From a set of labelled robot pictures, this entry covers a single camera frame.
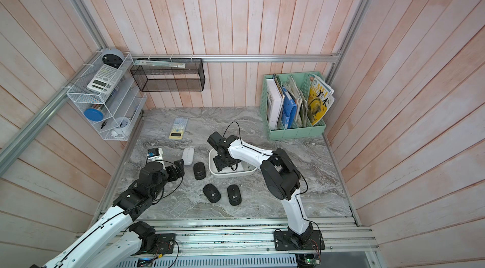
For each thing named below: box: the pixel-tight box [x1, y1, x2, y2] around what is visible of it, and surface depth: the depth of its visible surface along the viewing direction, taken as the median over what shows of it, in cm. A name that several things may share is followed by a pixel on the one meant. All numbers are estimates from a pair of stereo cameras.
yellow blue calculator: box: [168, 116, 189, 140], surface depth 113 cm
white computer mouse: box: [181, 147, 195, 166], surface depth 100 cm
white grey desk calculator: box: [86, 63, 124, 96], surface depth 79 cm
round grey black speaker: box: [101, 47, 125, 69], surface depth 83 cm
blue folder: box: [281, 86, 298, 129], surface depth 99 cm
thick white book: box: [266, 78, 285, 131], surface depth 97 cm
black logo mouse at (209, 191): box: [202, 183, 222, 203], surface depth 87 cm
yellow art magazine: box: [307, 73, 336, 126], surface depth 103 cm
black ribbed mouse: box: [193, 161, 207, 181], surface depth 94 cm
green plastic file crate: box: [259, 72, 327, 141], surface depth 102 cm
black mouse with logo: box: [227, 184, 242, 206], surface depth 86 cm
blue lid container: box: [83, 108, 104, 122], surface depth 78 cm
